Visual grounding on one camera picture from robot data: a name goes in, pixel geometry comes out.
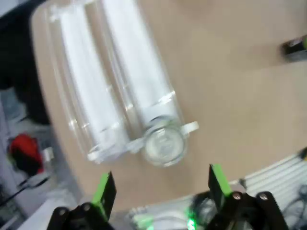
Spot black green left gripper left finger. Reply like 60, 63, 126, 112
47, 171, 118, 230

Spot aluminium profile frame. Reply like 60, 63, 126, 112
239, 153, 307, 216

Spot red black object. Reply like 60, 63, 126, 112
9, 133, 45, 176

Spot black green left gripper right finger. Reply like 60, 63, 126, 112
206, 163, 289, 230

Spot white clear can dispenser rack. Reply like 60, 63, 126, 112
44, 0, 200, 165

